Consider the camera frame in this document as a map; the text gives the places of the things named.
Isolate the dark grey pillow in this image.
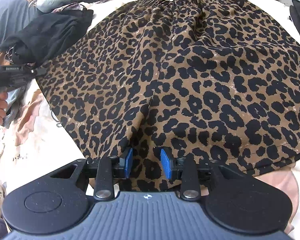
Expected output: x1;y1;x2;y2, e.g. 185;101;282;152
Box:
0;0;42;45

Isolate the leopard print skirt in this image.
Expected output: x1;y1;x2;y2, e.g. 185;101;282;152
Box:
37;0;300;191

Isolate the cream bear print blanket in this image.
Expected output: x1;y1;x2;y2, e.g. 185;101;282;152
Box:
0;0;300;239

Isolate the black clothes pile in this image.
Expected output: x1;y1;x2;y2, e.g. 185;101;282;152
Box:
0;9;94;66

